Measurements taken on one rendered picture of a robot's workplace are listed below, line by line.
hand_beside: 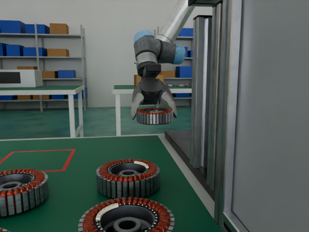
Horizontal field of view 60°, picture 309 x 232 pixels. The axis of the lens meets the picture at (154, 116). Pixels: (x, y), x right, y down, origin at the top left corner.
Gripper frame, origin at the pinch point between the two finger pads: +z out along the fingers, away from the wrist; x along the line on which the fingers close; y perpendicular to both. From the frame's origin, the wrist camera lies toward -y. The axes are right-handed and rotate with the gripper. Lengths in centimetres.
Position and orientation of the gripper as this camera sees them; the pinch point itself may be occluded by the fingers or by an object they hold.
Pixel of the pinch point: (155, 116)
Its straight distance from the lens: 81.1
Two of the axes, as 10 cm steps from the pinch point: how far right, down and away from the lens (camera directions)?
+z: 1.2, 8.7, -4.7
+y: -1.1, 4.8, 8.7
